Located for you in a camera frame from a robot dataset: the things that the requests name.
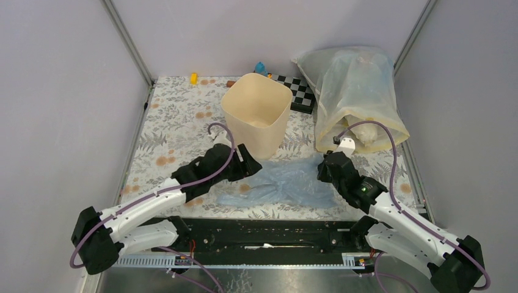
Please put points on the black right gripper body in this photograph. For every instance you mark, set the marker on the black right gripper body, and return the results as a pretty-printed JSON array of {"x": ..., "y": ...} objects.
[{"x": 324, "y": 175}]

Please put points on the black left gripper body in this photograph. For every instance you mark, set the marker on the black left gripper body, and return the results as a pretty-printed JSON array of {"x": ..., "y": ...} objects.
[{"x": 233, "y": 172}]

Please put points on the blue plastic trash bag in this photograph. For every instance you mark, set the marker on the blue plastic trash bag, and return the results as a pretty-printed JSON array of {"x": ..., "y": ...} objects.
[{"x": 289, "y": 182}]

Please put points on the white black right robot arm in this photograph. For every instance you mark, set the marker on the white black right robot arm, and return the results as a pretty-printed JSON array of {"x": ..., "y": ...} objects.
[{"x": 450, "y": 263}]

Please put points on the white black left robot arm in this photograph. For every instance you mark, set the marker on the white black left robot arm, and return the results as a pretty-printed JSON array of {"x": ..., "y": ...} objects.
[{"x": 102, "y": 237}]

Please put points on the beige plastic trash bin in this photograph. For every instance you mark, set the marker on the beige plastic trash bin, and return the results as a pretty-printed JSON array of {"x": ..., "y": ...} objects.
[{"x": 256, "y": 110}]

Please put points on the white crumpled bag inside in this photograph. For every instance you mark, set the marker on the white crumpled bag inside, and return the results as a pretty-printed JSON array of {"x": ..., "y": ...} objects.
[{"x": 367, "y": 133}]

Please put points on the black white checkerboard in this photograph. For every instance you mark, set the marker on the black white checkerboard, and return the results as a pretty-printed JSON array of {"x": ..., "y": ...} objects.
[{"x": 303, "y": 99}]

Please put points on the large translucent yellow bag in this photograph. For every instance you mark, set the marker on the large translucent yellow bag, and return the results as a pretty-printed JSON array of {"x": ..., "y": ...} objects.
[{"x": 353, "y": 85}]

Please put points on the blue toy figure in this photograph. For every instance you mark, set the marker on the blue toy figure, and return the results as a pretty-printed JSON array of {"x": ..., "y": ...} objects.
[{"x": 261, "y": 69}]

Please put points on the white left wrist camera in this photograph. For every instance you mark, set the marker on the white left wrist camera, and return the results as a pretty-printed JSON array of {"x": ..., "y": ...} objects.
[{"x": 220, "y": 138}]

